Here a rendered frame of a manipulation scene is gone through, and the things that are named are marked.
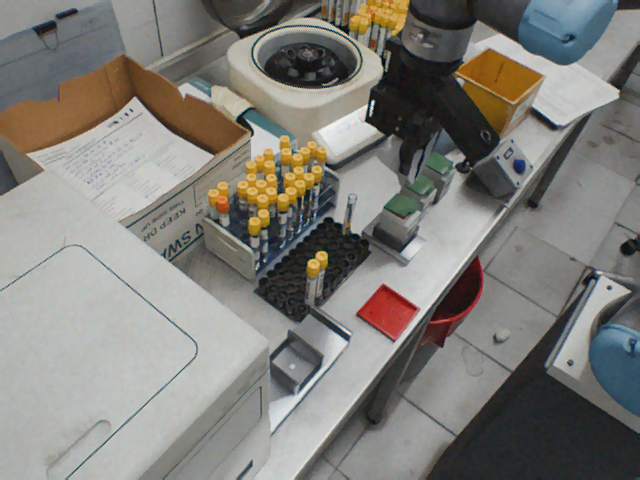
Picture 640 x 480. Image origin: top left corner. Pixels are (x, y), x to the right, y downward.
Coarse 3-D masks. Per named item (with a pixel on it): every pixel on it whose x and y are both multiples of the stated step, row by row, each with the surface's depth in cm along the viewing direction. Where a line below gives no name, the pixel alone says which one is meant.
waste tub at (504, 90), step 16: (464, 64) 101; (480, 64) 107; (496, 64) 106; (512, 64) 104; (464, 80) 98; (480, 80) 111; (496, 80) 108; (512, 80) 106; (528, 80) 103; (480, 96) 98; (496, 96) 96; (512, 96) 108; (528, 96) 99; (496, 112) 98; (512, 112) 97; (528, 112) 107; (496, 128) 100; (512, 128) 105
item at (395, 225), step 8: (384, 208) 79; (384, 216) 80; (392, 216) 78; (400, 216) 78; (408, 216) 78; (416, 216) 79; (384, 224) 81; (392, 224) 80; (400, 224) 78; (408, 224) 78; (416, 224) 82; (392, 232) 81; (400, 232) 79; (408, 232) 80; (400, 240) 81
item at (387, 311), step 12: (384, 288) 79; (372, 300) 77; (384, 300) 78; (396, 300) 78; (408, 300) 77; (360, 312) 76; (372, 312) 76; (384, 312) 76; (396, 312) 77; (408, 312) 77; (372, 324) 75; (384, 324) 75; (396, 324) 75; (408, 324) 75; (396, 336) 73
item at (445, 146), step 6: (444, 132) 90; (444, 138) 91; (438, 144) 91; (444, 144) 93; (450, 144) 96; (438, 150) 93; (444, 150) 95; (450, 150) 98; (456, 150) 99; (444, 156) 97; (450, 156) 97; (456, 156) 98
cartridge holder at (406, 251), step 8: (368, 224) 85; (376, 224) 82; (368, 232) 84; (376, 232) 82; (384, 232) 81; (416, 232) 83; (376, 240) 83; (384, 240) 82; (392, 240) 81; (408, 240) 81; (416, 240) 84; (424, 240) 84; (384, 248) 83; (392, 248) 82; (400, 248) 81; (408, 248) 83; (416, 248) 83; (400, 256) 82; (408, 256) 82
